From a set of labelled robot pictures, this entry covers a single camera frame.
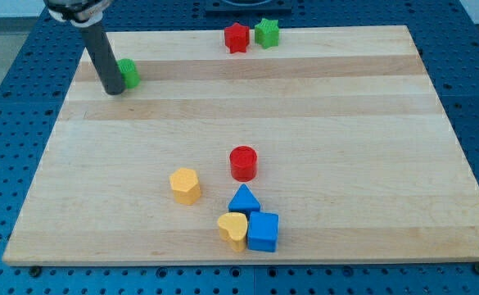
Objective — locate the green cylinder block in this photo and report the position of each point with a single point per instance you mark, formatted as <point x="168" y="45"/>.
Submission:
<point x="129" y="71"/>

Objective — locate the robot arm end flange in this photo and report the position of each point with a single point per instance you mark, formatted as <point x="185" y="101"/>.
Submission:
<point x="80" y="13"/>

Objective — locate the red star block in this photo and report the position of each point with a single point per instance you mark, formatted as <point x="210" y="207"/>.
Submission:
<point x="237" y="37"/>

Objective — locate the green star block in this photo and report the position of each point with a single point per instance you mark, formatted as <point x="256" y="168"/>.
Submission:
<point x="267" y="33"/>

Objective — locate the red cylinder block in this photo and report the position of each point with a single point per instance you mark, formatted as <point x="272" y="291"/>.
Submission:
<point x="243" y="163"/>

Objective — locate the blue triangle block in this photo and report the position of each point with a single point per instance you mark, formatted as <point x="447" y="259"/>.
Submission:
<point x="244" y="201"/>

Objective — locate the yellow hexagon block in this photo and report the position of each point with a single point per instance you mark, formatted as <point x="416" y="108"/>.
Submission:
<point x="185" y="186"/>

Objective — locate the yellow heart block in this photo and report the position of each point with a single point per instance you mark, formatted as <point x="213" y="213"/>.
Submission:
<point x="233" y="227"/>

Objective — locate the blue cube block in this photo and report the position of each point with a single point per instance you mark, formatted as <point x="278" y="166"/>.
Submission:
<point x="262" y="232"/>

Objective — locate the wooden board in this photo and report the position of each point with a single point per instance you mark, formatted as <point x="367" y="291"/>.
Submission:
<point x="355" y="154"/>

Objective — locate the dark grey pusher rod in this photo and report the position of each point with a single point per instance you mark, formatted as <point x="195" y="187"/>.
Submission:
<point x="103" y="58"/>

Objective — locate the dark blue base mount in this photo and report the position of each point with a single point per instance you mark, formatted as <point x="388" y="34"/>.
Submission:
<point x="216" y="7"/>

